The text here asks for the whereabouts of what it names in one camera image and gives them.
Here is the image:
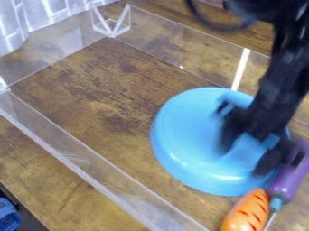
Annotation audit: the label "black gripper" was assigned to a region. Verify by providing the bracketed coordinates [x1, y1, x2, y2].
[216, 97, 303, 177]

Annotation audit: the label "purple toy eggplant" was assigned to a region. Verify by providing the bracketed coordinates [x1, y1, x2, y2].
[266, 140, 309, 212]

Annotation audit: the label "orange toy carrot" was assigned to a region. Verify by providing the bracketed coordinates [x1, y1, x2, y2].
[221, 188, 269, 231]

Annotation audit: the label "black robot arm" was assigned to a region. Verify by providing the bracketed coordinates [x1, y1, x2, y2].
[221, 0, 309, 175]

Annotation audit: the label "blue round plate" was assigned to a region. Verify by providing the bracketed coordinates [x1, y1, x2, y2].
[150, 87, 280, 197]

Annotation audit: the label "blue object at corner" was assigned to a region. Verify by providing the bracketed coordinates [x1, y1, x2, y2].
[0, 198, 22, 231]

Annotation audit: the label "white curtain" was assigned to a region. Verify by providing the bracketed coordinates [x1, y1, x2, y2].
[0, 0, 117, 57]

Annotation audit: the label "black cable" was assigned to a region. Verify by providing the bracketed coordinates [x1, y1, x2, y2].
[185, 0, 258, 32]

